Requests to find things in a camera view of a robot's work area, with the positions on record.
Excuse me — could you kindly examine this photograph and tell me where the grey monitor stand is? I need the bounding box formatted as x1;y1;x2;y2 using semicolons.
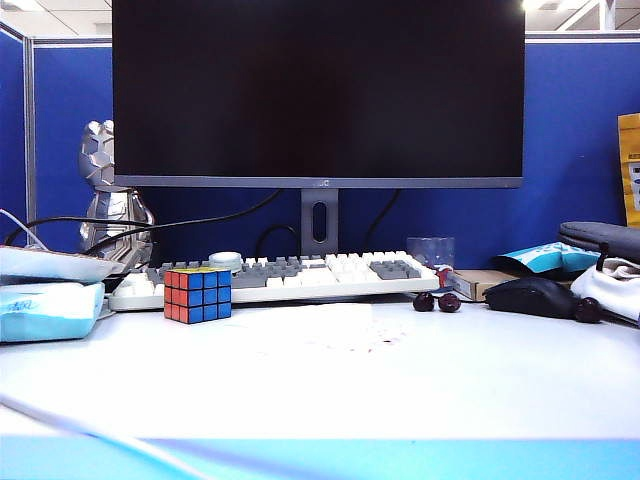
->
300;188;340;256

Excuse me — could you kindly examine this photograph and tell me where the white and grey keyboard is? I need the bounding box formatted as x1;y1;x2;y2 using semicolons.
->
107;249;441;312

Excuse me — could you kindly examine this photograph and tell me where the translucent white tape roll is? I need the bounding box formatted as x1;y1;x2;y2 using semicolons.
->
208;251;244;272

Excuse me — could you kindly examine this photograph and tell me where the clear plastic cup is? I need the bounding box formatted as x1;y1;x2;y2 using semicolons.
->
405;236;456;274

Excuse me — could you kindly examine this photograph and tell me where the colourful puzzle cube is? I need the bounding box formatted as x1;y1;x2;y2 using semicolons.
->
163;267;234;325

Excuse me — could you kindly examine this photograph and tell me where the black computer monitor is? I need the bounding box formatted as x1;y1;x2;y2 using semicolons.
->
111;0;526;190

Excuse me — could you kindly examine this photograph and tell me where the flat brown cardboard box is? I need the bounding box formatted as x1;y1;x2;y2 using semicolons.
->
444;268;532;302

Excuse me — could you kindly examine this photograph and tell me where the black computer mouse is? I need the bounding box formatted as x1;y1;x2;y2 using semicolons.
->
483;276;581;318

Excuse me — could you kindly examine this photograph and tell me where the blue and white snack bag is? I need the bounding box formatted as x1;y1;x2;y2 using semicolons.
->
494;241;601;281

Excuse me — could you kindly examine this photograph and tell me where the silver faceted figurine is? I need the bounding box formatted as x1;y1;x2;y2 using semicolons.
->
77;119;156;272

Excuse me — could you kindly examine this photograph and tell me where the grey zip pouch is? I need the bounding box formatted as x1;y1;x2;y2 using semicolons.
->
558;221;640;264

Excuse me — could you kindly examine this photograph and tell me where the light blue tissue pack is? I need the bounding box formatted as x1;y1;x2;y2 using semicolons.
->
0;281;107;344

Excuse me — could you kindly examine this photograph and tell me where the white cloth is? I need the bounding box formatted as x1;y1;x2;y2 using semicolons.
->
569;257;640;322

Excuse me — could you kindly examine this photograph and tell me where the yellow box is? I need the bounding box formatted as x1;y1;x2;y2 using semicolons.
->
617;112;640;229

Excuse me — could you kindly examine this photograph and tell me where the black looped cable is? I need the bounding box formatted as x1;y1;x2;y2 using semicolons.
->
256;224;302;257

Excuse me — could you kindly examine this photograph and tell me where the black monitor cable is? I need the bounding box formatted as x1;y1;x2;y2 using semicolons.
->
363;188;402;251

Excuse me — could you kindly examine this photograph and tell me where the long black cable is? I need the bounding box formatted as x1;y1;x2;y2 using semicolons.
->
3;188;282;247

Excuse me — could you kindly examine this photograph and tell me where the thick white cable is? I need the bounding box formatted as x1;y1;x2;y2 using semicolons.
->
0;393;214;480

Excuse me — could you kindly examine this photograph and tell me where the silver partition post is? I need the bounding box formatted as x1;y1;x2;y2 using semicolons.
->
22;36;37;247

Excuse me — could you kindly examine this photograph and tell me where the thin white cable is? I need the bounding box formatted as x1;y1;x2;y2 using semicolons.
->
0;208;44;249

